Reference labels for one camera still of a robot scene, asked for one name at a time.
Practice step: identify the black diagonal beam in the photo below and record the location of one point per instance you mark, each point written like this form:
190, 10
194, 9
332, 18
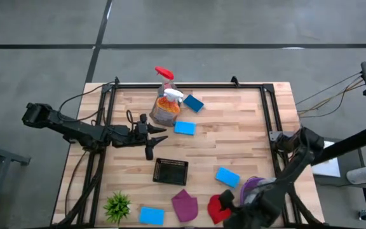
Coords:
345, 146

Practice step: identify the green plant white pot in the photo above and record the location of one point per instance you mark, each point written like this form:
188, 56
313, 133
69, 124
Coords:
117, 208

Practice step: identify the purple plastic bowl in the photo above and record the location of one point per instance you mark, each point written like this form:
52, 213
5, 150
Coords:
245, 191

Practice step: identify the orange spray bottle white trigger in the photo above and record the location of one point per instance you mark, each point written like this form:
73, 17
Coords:
168, 106

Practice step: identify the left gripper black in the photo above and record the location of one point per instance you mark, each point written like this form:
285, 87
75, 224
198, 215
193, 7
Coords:
138, 135

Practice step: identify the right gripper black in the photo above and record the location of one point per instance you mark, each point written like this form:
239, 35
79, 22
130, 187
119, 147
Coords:
227, 197

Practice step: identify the red cloth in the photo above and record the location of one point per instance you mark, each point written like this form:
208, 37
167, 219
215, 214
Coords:
214, 211

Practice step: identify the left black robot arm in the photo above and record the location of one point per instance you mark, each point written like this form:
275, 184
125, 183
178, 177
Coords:
75, 130

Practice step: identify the small black caster wheel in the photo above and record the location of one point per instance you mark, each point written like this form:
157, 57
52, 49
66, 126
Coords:
363, 215

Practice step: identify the grey metal stand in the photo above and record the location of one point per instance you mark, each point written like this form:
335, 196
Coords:
11, 156

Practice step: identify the black aluminium table frame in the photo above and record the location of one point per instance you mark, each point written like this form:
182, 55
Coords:
202, 86

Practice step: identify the white roll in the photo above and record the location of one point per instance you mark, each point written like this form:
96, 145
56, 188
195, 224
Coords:
361, 175

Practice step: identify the white flat box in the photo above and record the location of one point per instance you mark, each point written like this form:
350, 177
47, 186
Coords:
329, 168

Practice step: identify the black plastic basket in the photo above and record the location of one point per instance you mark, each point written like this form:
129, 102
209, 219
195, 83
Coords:
170, 173

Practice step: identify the Windex spray bottle red trigger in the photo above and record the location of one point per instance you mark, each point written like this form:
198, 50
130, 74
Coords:
164, 73

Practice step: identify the magenta cloth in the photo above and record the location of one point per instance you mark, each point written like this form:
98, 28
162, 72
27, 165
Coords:
185, 206

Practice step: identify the grey cloth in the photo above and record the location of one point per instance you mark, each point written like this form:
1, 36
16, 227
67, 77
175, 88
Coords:
265, 182

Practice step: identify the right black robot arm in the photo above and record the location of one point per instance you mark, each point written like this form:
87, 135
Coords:
307, 140

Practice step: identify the light blue sponge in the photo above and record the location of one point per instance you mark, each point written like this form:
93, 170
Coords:
227, 177
185, 128
151, 216

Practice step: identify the dark blue sponge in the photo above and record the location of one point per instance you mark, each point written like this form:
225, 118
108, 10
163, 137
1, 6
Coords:
193, 103

